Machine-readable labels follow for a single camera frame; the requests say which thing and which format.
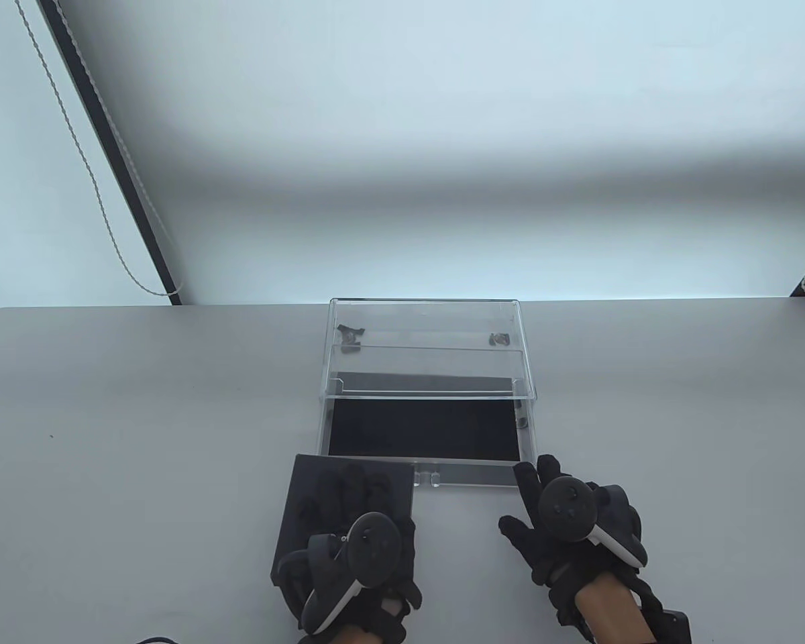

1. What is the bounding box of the clear acrylic drawer case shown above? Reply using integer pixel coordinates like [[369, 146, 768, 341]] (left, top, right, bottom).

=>
[[318, 298, 538, 403]]

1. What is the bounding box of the person's left forearm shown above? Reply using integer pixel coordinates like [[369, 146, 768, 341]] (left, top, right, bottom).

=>
[[335, 600, 407, 644]]

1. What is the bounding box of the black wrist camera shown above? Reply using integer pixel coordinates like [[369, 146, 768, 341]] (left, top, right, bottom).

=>
[[641, 606, 692, 644]]

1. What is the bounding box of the black and white hand controller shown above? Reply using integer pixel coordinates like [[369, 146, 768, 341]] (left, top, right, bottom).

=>
[[535, 476, 648, 570], [301, 513, 401, 633]]

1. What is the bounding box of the clear acrylic drawer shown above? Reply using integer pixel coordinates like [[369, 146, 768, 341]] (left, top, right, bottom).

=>
[[315, 373, 536, 488]]

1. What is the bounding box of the black drawer liner mat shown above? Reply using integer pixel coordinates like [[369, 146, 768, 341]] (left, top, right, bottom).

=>
[[327, 373, 523, 463]]

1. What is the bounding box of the person's right hand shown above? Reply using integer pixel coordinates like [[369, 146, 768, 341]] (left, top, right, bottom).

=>
[[498, 454, 649, 608]]

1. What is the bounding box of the black square pad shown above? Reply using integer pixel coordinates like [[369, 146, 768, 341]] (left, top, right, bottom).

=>
[[270, 454, 417, 592]]

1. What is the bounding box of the person's left hand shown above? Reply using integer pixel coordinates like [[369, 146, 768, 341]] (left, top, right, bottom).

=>
[[278, 463, 423, 633]]

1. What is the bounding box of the person's right forearm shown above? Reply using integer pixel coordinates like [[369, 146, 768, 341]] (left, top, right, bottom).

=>
[[575, 578, 645, 644]]

